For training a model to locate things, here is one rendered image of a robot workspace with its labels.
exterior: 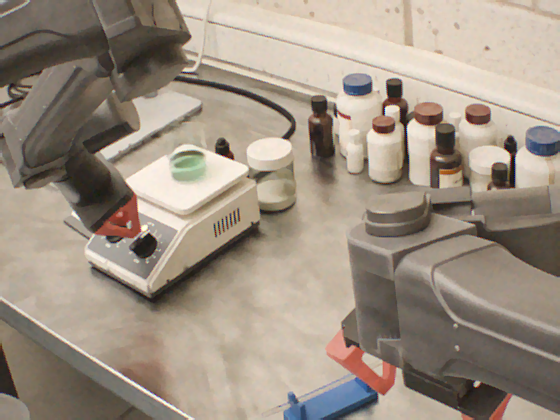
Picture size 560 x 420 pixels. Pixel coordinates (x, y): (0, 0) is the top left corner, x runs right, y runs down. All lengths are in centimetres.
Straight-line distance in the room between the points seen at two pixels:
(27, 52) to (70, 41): 3
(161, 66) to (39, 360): 166
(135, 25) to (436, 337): 26
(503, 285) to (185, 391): 70
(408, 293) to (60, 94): 41
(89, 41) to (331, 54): 103
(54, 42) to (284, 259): 75
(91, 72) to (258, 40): 98
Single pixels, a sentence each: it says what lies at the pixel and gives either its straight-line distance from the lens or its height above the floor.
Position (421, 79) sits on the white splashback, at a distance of 157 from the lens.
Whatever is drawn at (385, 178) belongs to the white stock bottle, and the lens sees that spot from 148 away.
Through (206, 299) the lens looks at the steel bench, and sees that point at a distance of 130.
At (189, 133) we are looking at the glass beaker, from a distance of 137.
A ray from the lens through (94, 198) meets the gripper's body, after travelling 120.
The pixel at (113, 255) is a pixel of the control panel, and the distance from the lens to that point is 134.
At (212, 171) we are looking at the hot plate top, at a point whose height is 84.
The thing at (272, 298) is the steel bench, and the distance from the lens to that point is 129.
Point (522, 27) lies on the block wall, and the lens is 148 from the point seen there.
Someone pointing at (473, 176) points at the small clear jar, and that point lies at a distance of 141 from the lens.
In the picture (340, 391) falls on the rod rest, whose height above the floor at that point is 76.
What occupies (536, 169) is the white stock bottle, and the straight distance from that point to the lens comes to 133.
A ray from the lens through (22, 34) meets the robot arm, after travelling 66.
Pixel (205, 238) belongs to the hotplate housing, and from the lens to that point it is 134.
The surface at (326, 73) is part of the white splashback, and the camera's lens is 168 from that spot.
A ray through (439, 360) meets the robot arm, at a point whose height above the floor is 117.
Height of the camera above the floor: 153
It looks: 33 degrees down
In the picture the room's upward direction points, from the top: 6 degrees counter-clockwise
